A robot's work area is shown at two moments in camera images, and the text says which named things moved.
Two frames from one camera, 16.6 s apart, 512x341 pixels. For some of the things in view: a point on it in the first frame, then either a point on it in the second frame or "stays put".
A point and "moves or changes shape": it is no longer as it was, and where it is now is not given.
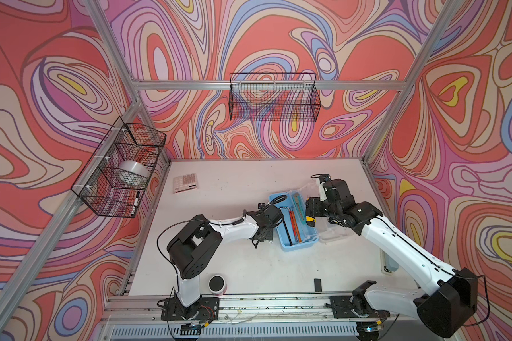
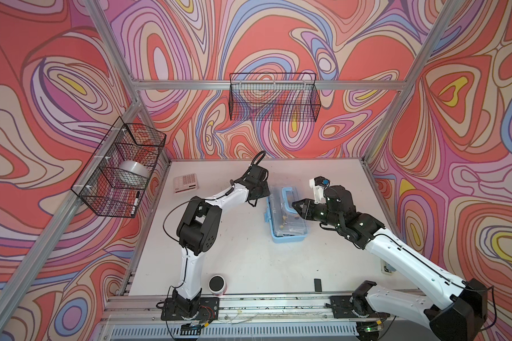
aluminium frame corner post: [449, 11] stays put
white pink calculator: [185, 182] stays put
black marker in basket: [136, 201] stays put
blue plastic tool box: [291, 231] moves or changes shape
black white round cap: [217, 285] stays put
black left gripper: [271, 234] → [267, 192]
